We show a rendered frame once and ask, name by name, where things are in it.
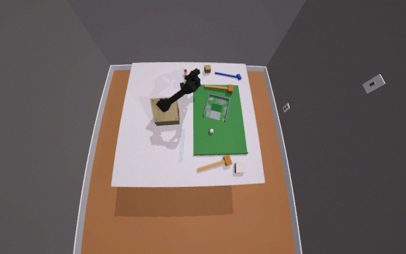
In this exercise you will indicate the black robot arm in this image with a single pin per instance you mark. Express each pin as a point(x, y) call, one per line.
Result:
point(188, 87)

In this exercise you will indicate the white cube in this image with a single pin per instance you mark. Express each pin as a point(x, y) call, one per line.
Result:
point(239, 168)

